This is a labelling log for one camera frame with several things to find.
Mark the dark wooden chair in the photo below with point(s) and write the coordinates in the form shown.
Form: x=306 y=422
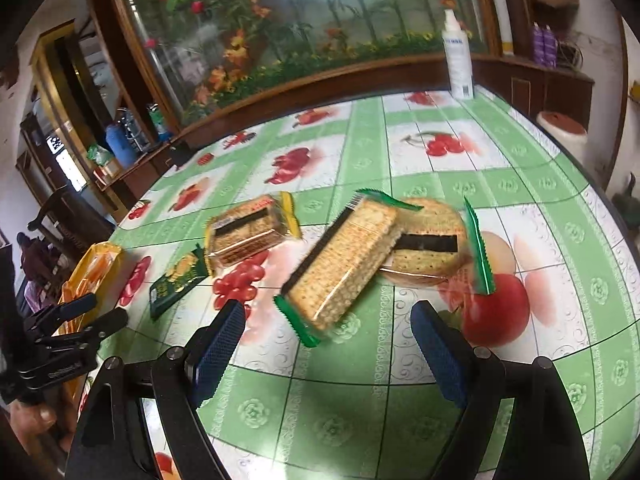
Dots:
x=70 y=224

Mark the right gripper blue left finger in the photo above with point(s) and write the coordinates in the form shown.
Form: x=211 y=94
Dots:
x=212 y=349

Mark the small black box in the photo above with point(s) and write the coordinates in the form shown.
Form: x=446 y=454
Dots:
x=179 y=153

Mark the white spray bottle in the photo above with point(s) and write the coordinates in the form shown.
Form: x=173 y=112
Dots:
x=458 y=57

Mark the green fruit pattern tablecloth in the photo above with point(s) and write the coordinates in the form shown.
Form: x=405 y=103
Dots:
x=364 y=404

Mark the yellow square cracker pack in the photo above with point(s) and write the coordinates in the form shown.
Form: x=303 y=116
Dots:
x=249 y=228

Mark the seated person in maroon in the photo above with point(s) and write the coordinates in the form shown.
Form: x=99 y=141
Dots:
x=38 y=265

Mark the blue thermos jug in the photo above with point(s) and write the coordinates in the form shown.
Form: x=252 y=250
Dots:
x=116 y=139

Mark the dark green cracker packet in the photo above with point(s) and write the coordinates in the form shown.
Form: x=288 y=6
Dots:
x=177 y=281

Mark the green long cracker pack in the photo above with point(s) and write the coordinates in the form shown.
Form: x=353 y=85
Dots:
x=333 y=274

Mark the round cracker green pack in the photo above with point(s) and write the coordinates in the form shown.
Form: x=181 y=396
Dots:
x=440 y=243

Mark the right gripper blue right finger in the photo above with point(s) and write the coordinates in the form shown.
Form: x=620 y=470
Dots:
x=445 y=350

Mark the floral glass cabinet partition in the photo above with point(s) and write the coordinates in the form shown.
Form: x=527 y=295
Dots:
x=194 y=57

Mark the left human hand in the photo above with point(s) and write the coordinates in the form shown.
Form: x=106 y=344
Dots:
x=29 y=421

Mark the green label bottle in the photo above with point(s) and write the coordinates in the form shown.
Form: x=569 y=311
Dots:
x=164 y=135

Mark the purple bottles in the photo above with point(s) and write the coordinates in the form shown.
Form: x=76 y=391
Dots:
x=545 y=46

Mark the white bucket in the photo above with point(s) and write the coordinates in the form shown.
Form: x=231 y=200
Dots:
x=571 y=134

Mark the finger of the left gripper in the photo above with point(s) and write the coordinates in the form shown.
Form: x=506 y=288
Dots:
x=90 y=332
x=48 y=320

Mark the green white bag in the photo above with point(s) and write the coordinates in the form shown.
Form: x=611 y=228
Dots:
x=100 y=156

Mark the yellow rimmed snack tray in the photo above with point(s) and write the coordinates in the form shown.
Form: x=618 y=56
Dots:
x=103 y=270

